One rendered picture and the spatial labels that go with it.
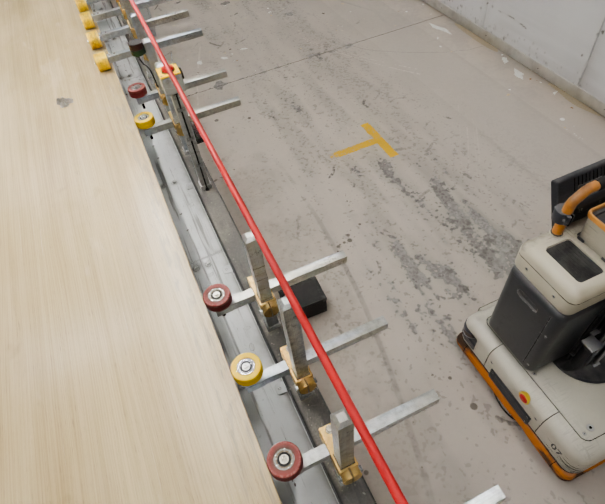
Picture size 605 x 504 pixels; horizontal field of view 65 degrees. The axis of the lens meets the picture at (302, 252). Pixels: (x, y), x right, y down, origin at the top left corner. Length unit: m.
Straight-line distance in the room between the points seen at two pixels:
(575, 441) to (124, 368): 1.49
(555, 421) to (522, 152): 1.85
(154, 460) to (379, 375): 1.24
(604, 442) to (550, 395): 0.21
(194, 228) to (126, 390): 0.86
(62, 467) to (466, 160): 2.67
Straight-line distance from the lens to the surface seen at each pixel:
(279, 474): 1.15
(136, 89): 2.35
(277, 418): 1.49
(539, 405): 1.99
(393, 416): 1.26
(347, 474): 1.21
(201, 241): 1.92
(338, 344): 1.35
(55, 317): 1.55
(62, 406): 1.39
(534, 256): 1.64
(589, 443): 1.99
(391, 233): 2.68
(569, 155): 3.40
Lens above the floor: 2.01
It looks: 50 degrees down
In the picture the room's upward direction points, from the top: 8 degrees counter-clockwise
